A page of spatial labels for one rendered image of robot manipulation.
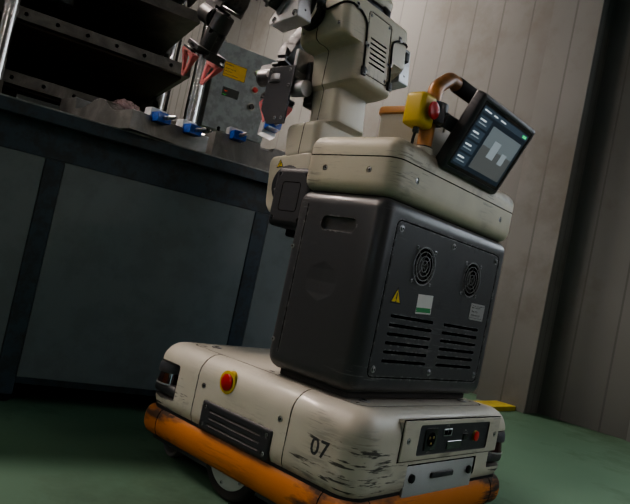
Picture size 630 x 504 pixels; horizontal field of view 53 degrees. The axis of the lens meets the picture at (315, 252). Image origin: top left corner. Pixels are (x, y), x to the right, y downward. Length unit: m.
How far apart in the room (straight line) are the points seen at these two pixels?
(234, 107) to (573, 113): 2.05
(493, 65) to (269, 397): 3.66
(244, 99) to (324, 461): 2.10
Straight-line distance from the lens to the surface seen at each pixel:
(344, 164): 1.34
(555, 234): 3.92
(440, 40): 5.00
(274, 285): 2.10
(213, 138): 2.05
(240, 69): 3.06
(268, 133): 2.12
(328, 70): 1.74
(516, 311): 3.94
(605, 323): 3.95
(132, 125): 1.86
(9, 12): 2.78
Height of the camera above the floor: 0.50
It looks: 2 degrees up
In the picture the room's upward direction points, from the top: 12 degrees clockwise
